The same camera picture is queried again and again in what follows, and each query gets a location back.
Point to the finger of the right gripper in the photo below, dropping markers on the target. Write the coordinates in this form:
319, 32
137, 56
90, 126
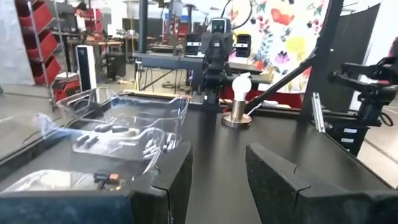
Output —
225, 46
210, 46

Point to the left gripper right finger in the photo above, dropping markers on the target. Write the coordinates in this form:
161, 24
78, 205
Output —
311, 205

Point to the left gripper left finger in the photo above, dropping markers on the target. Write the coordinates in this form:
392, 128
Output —
77, 208

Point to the black copper-top battery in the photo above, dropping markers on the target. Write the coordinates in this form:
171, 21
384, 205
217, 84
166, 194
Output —
107, 177
110, 186

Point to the clear plastic bin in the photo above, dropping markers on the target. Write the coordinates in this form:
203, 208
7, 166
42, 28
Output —
124, 109

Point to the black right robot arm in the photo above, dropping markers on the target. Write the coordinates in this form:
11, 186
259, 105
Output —
214, 79

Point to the grey side table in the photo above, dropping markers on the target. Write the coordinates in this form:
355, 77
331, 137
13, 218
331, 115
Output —
174, 60

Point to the black angled column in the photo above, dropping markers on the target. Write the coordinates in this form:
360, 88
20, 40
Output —
143, 28

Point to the white cylinder on metal base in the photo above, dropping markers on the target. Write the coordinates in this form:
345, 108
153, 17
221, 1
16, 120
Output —
239, 102

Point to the wooden table border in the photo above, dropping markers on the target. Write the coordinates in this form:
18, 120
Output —
149, 93

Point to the red low panel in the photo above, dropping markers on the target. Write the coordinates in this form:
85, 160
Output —
280, 99

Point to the black box with white labels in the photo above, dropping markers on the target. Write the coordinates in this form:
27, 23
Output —
348, 137

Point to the white and black column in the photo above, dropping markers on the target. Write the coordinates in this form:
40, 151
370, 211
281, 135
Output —
86, 68

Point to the black backdrop board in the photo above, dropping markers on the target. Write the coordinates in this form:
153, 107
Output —
351, 62

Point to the red bin shelf rack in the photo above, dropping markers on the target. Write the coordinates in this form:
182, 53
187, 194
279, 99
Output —
43, 46

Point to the white fabric partition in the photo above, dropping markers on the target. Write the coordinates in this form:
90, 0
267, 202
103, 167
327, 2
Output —
12, 46

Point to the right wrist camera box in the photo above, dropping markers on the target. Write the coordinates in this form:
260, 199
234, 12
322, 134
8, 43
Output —
219, 25

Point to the floral wall hanging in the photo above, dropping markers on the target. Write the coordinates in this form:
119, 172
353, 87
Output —
280, 40

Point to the silver metal bracket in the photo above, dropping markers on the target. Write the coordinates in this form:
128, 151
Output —
318, 112

